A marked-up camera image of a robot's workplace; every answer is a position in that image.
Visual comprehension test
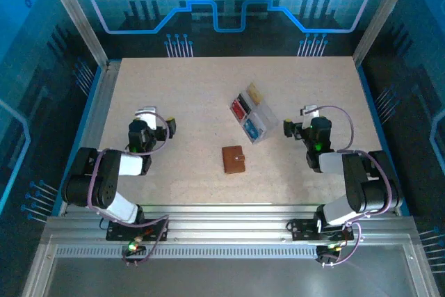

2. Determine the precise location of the grey metal panel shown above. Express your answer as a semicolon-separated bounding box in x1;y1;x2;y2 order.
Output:
44;257;418;297

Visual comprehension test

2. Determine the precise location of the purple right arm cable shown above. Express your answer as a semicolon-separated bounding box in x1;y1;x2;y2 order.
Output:
305;104;394;268

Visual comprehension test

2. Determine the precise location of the black connector block green LED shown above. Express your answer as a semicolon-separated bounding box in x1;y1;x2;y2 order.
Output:
315;243;343;268
121;236;147;266

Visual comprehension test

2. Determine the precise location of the aluminium frame rail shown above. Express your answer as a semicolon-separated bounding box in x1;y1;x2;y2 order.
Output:
41;202;420;248

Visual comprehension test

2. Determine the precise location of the slotted grey cable duct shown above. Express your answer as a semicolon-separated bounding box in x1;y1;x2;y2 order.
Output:
55;246;321;260

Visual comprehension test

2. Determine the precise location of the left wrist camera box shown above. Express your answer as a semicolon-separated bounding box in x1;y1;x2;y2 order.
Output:
134;106;158;131

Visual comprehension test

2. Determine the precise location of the clear plastic card tray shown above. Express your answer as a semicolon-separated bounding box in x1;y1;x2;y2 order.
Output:
229;81;280;145

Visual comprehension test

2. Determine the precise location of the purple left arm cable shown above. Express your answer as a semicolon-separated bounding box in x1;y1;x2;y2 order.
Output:
86;112;172;267

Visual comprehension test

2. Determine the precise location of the brown leather card holder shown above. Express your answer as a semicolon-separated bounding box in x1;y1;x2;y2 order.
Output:
222;145;247;175

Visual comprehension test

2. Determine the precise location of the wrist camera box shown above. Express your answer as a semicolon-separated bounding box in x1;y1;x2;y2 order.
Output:
134;106;158;131
300;104;320;121

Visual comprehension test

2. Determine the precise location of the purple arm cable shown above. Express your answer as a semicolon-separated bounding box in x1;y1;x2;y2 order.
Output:
86;112;172;267
305;104;394;268

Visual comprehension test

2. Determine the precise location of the gold credit card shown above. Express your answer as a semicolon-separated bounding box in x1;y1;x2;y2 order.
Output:
245;82;264;107

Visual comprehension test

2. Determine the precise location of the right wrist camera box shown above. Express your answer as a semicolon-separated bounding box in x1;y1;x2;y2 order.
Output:
300;104;320;121

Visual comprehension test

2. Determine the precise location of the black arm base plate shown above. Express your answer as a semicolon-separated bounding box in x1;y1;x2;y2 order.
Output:
106;218;170;242
287;218;355;242

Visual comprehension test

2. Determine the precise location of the blue credit card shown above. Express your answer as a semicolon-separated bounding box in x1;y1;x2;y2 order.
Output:
243;118;264;140

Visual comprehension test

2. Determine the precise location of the black credit card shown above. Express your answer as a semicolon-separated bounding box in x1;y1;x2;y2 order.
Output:
236;93;252;115

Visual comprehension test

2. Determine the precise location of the aluminium corner post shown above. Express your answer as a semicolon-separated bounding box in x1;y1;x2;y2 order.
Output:
353;0;420;67
38;0;109;68

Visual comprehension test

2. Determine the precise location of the aluminium side rail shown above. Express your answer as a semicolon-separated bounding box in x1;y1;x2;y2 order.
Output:
58;60;121;216

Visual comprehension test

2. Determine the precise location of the red credit card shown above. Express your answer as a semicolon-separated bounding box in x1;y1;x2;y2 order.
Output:
230;99;248;120

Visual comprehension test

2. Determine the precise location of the blue table edge strip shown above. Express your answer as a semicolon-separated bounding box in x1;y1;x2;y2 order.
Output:
51;65;104;216
357;65;411;217

